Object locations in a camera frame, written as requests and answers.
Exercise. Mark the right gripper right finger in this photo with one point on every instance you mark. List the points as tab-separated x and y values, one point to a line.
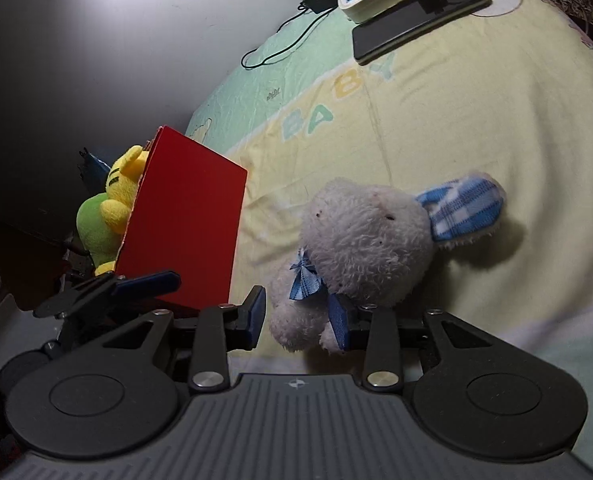
374	332

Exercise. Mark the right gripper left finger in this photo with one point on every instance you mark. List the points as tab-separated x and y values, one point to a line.
220	330

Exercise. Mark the white plush bunny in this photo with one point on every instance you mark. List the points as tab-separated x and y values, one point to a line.
372	244

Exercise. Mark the red cardboard box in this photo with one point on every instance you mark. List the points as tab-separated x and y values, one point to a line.
185	219

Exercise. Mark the green plush toy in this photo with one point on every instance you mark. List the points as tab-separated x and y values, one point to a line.
97	237

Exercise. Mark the yellow tiger plush toy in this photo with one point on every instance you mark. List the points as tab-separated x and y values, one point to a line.
121	188

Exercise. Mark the black tablet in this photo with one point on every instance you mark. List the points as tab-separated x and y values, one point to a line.
405	22

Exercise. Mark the yellow baby bed sheet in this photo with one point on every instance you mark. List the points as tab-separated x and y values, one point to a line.
507	91

